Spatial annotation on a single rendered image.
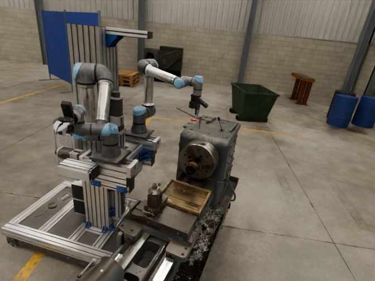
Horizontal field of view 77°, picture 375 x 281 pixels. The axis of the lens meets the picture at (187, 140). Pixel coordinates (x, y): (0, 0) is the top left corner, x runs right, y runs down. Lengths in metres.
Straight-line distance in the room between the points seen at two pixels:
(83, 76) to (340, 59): 12.20
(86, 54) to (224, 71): 10.32
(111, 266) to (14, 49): 14.80
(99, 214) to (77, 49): 1.47
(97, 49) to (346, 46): 12.06
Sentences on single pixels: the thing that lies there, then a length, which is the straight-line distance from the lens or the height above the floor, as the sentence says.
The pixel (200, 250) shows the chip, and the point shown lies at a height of 0.57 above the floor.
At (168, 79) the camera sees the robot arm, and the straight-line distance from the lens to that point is 1.96.
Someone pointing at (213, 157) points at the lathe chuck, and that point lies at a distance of 1.91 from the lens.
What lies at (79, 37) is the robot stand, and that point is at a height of 1.94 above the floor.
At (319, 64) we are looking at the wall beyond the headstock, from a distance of 12.79.
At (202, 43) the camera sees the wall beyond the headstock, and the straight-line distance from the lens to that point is 11.84.
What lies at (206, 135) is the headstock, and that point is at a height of 1.25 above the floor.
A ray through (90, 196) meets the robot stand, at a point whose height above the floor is 0.59.
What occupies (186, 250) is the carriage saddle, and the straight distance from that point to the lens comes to 1.51.
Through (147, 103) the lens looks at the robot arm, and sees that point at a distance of 2.26.
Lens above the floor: 2.03
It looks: 24 degrees down
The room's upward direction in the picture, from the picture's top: 6 degrees clockwise
